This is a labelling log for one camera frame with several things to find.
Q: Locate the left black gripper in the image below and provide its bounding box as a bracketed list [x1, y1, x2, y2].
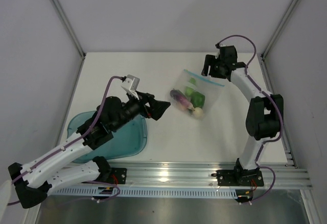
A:
[111, 89, 170, 132]

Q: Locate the purple eggplant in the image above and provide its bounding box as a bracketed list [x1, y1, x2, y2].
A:
[170, 89, 195, 111]

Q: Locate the clear zip top bag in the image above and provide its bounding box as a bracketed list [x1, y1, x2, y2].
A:
[167, 69, 226, 120]

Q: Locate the green bell pepper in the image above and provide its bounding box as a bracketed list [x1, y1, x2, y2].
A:
[191, 92, 205, 108]

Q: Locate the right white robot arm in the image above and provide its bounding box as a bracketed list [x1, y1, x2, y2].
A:
[201, 44, 284, 185]

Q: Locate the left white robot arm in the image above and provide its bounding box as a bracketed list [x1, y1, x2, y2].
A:
[8, 92, 171, 209]

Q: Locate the blue plastic tray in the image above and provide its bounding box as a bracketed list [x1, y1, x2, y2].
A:
[73, 115, 148, 164]

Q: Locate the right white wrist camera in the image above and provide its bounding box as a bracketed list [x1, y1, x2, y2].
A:
[215, 42, 226, 59]

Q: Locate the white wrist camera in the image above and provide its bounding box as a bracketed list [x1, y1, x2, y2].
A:
[215, 42, 226, 59]
[121, 74, 140, 100]

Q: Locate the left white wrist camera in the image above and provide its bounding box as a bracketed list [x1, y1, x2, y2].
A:
[121, 74, 140, 100]

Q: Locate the white slotted cable duct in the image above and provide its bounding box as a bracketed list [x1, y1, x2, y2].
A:
[53, 186, 237, 199]

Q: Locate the right aluminium frame post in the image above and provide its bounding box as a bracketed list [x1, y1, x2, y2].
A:
[260, 0, 314, 59]

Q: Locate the aluminium frame post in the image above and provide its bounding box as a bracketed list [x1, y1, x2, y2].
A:
[40, 0, 86, 59]
[260, 0, 314, 59]

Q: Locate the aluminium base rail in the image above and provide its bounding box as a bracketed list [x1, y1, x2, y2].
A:
[109, 161, 313, 190]

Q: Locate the left aluminium frame post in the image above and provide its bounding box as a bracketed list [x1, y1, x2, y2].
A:
[40, 0, 86, 59]

